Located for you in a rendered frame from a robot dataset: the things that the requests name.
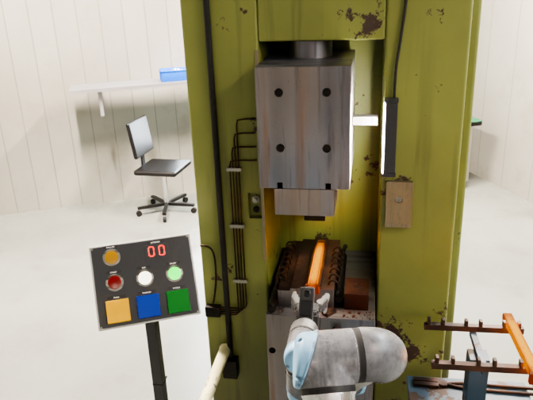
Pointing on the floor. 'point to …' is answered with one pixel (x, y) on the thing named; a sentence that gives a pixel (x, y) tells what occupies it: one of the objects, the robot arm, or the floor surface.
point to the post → (156, 360)
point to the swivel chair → (166, 168)
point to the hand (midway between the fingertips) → (311, 291)
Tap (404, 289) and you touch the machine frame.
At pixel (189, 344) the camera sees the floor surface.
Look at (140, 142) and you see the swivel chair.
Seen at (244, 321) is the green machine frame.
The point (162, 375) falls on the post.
